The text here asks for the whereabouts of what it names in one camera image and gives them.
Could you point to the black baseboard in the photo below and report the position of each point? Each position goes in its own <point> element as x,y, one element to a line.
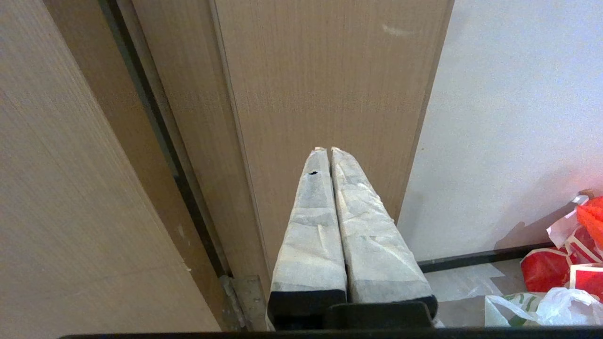
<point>485,258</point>

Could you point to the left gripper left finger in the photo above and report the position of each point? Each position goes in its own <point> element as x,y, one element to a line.
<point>308,245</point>

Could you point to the white and green plastic bag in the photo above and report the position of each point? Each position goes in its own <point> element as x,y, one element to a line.
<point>541,308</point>

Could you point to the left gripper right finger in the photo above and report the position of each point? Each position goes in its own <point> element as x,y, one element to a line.
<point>372,254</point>

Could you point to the red and white plastic bag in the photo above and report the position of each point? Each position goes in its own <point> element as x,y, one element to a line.
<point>567,247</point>

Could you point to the metal door hinge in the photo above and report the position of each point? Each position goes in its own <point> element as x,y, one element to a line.
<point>245,301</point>

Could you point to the wooden cabinet door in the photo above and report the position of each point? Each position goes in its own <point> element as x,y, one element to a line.
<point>301,103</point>

